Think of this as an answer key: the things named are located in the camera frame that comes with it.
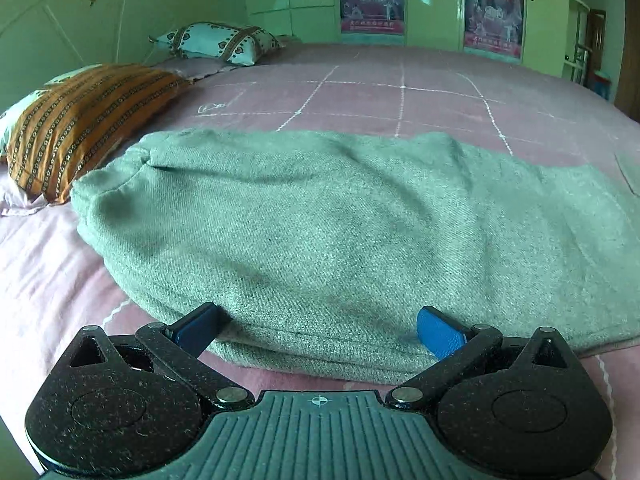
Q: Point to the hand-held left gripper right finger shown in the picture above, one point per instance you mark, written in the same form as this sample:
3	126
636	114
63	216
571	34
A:
441	334

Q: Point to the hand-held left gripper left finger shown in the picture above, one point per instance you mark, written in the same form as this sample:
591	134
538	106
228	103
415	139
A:
197	329

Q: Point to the grey-green pants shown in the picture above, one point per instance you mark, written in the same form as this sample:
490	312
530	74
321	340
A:
325	240

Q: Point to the orange striped pillow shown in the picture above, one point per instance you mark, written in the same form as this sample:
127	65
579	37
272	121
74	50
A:
90	120

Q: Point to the pink checked bed blanket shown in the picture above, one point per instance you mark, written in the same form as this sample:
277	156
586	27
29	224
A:
350	90

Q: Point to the pink pillow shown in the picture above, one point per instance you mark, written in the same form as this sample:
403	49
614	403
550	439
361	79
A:
195	67

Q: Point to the white patterned pillow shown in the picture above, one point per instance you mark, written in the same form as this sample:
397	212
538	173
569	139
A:
220	40

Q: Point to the blue and red box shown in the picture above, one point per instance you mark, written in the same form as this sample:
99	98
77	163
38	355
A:
601	85

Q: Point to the wooden shelf unit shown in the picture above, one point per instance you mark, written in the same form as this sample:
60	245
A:
577	45

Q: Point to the green wardrobe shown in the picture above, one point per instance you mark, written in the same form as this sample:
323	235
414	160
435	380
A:
434	10

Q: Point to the brown wooden door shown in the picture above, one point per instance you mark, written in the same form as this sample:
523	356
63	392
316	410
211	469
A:
598	40

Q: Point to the wall poster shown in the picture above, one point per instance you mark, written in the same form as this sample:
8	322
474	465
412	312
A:
494	17
371	0

